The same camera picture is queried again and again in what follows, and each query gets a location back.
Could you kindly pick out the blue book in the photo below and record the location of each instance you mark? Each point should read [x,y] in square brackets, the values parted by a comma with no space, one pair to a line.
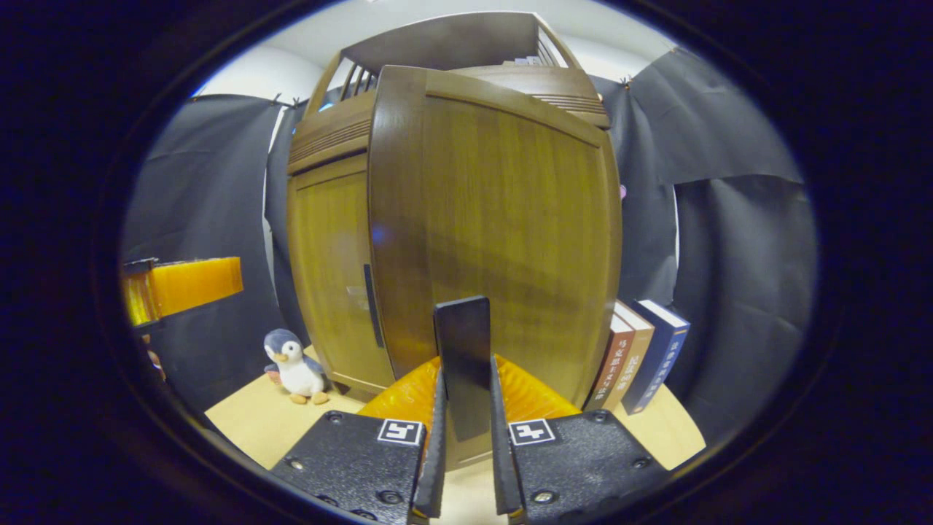
[660,350]

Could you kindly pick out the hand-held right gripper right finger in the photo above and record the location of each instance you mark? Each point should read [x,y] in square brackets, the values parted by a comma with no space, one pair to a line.
[576,459]

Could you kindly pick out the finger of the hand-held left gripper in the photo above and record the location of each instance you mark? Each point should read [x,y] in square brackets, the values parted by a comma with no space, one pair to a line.
[193,283]

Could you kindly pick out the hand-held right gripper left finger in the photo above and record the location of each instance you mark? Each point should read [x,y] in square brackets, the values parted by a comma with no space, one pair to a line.
[364,459]

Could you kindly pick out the wooden double-door shoe cabinet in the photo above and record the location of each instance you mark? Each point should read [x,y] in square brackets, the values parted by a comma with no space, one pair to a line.
[444,40]

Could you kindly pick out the dark brown book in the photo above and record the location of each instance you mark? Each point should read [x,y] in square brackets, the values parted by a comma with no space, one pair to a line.
[611,364]

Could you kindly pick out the black backdrop cloth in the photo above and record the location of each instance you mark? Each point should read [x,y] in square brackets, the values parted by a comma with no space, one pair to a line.
[736,292]

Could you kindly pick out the wooden cabinet door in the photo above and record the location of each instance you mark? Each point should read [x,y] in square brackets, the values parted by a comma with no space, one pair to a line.
[332,277]
[510,219]

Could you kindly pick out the tan brown book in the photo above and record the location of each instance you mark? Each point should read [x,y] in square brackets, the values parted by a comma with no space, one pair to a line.
[631,357]

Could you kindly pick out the penguin plush toy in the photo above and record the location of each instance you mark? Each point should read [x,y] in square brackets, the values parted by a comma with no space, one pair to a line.
[295,364]

